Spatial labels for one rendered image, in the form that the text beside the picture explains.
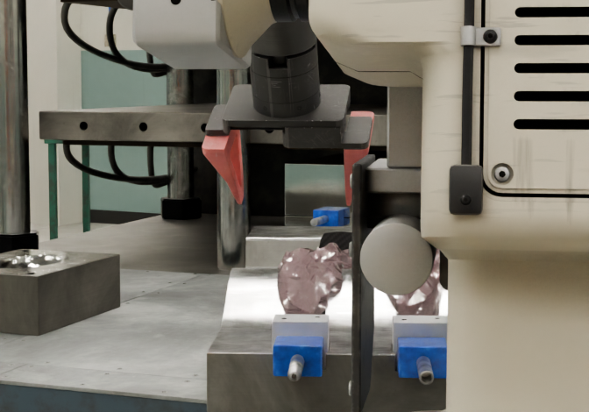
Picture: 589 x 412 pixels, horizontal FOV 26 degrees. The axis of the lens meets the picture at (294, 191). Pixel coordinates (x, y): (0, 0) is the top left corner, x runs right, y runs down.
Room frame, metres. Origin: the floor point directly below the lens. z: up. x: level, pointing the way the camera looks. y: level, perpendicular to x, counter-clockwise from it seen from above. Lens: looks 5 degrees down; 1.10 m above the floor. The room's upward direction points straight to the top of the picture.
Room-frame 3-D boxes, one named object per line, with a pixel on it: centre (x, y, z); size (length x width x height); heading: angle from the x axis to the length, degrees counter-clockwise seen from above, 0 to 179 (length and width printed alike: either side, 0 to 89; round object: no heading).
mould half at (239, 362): (1.36, -0.06, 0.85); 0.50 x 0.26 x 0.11; 177
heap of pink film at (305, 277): (1.36, -0.07, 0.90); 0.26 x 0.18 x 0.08; 177
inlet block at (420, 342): (1.09, -0.11, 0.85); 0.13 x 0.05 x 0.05; 177
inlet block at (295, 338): (1.09, 0.00, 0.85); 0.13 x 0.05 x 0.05; 177
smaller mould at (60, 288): (1.58, 0.33, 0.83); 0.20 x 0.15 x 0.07; 160
